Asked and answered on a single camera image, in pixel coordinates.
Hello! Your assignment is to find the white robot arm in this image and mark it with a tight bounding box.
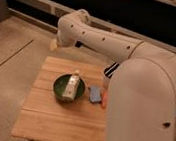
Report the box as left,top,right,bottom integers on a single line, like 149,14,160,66
57,9,176,141

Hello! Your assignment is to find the green bowl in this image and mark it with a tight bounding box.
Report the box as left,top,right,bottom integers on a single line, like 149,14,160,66
53,74,86,103

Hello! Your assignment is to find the white bottle in bowl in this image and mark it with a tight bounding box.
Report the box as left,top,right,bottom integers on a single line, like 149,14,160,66
62,70,80,101

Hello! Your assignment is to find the blue sponge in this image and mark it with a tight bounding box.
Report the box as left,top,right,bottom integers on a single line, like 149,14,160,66
89,85,101,104

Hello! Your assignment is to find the orange carrot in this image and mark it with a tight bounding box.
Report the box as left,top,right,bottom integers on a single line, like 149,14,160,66
101,90,107,109

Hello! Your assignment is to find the wooden table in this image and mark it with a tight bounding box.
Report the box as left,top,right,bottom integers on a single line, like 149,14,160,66
11,56,106,141

